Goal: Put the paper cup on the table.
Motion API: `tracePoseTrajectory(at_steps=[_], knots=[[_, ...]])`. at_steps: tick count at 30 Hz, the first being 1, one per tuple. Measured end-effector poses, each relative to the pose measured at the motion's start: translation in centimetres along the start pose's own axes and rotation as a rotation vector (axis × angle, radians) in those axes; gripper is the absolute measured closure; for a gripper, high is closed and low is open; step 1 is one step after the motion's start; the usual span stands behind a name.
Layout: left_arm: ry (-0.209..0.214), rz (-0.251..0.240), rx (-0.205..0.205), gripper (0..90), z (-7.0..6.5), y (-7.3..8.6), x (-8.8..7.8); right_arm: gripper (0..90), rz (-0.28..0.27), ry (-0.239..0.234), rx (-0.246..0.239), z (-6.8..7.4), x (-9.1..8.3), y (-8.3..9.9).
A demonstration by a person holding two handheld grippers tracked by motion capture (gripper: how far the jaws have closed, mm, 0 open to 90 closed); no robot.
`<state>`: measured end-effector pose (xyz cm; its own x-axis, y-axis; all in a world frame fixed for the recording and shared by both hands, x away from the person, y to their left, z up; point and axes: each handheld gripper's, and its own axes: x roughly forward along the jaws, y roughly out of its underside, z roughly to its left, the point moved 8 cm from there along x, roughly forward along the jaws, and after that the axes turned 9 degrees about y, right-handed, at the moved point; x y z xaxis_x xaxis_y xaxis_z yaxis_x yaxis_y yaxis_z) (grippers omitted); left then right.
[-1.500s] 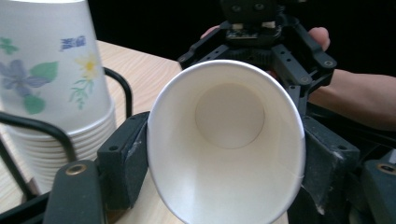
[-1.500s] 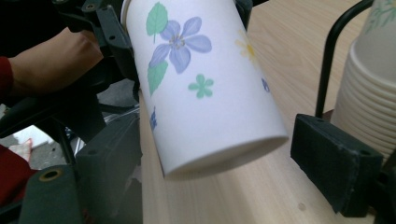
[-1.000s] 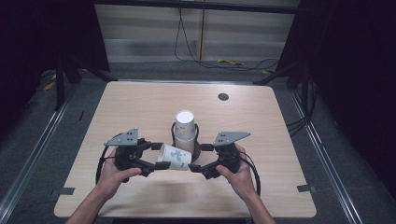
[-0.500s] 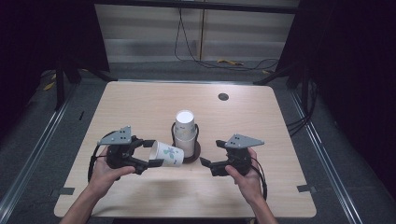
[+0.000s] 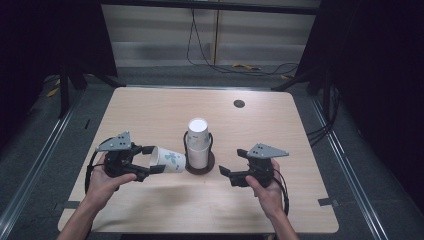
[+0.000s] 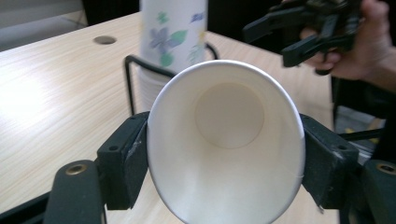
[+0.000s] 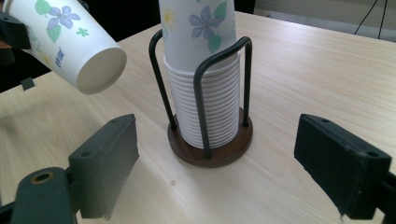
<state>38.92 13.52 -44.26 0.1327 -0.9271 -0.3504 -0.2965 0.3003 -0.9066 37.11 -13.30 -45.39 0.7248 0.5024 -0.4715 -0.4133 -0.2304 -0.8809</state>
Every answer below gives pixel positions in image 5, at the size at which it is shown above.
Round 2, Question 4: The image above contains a right hand-held gripper cable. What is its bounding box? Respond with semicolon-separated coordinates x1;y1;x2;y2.
273;167;291;217

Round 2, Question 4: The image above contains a bundle of black floor cables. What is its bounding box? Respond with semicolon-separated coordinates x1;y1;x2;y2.
305;85;342;147

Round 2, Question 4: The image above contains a left hand-held gripper cable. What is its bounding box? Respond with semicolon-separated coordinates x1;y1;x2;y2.
84;147;108;195

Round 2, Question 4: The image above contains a grey tape piece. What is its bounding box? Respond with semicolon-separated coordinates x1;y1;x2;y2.
54;200;81;211
317;197;341;208

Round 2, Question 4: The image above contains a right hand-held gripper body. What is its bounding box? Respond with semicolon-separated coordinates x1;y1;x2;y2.
246;142;290;189

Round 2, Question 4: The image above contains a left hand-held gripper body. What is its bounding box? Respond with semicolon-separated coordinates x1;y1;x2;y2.
95;130;143;179

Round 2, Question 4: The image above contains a stack of white paper cups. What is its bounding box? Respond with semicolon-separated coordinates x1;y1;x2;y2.
185;117;213;170

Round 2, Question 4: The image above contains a thin black hanging cable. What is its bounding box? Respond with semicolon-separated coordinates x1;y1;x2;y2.
185;8;300;77

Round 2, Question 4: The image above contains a hand-held gripper cable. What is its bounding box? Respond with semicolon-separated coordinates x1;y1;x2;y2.
273;167;291;217
84;147;108;195

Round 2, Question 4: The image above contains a black cup holder brown base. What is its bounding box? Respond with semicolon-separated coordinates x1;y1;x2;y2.
182;130;216;176

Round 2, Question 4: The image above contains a black metal stand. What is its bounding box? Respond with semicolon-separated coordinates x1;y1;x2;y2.
57;62;88;120

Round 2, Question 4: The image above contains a white paper cup leaf print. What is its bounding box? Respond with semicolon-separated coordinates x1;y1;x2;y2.
148;145;187;174

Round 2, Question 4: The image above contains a person's right hand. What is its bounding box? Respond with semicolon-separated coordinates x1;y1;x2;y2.
245;158;285;220

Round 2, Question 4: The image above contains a person's left hand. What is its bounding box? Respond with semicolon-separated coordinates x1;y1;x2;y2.
84;161;138;208

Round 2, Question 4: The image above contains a metal floor rail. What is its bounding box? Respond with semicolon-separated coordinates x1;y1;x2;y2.
0;105;77;232
309;95;390;240

